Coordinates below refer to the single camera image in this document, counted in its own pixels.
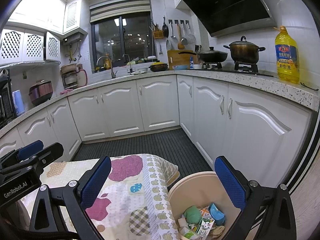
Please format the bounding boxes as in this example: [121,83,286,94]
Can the white green plastic wrapper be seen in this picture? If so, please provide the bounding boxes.
[178,226,201,240]

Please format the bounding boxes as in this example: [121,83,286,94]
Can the brown paper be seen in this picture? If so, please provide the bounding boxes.
[209,225,225,239]

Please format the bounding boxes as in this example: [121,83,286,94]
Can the green white milk carton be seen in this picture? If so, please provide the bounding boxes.
[195,218,215,239]

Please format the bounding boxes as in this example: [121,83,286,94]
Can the blue trash packet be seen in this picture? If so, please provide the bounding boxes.
[208,203,225,226]

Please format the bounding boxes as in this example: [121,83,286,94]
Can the beige trash bin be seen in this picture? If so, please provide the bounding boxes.
[168,171,240,239]

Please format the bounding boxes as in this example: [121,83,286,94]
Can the white kitchen cabinets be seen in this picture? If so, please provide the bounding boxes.
[0,0,316,188]

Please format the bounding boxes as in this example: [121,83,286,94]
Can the green trash wad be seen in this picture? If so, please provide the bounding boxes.
[183,205,202,224]

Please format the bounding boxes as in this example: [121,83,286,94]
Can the black microwave oven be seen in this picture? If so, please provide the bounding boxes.
[0,75,17,128]

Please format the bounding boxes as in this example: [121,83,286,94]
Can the patterned table cloth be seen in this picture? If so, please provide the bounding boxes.
[19,153,181,240]

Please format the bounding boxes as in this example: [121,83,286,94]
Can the purple rice cooker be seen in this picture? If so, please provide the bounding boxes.
[29,80,53,106]

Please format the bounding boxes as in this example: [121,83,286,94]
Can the clay pot on rack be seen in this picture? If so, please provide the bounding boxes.
[60,63,82,89]

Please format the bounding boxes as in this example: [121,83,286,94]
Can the chrome sink faucet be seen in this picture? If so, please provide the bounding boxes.
[96,55,116,79]

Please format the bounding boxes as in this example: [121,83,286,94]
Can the yellow cooking oil bottle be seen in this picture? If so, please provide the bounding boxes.
[274,25,300,84]

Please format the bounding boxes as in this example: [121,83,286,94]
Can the yellow lidded casserole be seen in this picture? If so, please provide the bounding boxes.
[149,62,168,72]

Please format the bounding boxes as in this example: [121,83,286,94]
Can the black wok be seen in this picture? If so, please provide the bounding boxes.
[179,47,228,63]

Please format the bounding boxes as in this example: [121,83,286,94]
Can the wooden cutting board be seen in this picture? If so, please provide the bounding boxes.
[167,50,199,70]

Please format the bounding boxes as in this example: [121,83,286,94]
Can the black range hood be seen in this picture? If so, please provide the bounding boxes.
[182,0,276,37]

